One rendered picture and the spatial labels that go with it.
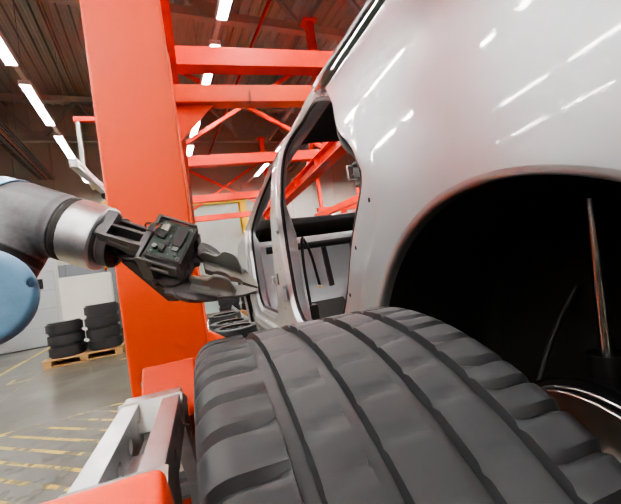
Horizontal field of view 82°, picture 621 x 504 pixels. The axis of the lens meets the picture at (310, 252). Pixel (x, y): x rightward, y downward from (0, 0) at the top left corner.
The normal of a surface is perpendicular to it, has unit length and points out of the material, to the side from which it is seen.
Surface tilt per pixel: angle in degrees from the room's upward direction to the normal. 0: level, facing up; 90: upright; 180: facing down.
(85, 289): 90
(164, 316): 90
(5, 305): 91
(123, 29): 90
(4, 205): 73
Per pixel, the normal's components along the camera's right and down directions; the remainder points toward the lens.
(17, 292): 0.76, -0.13
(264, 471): 0.25, -0.28
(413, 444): 0.02, -0.89
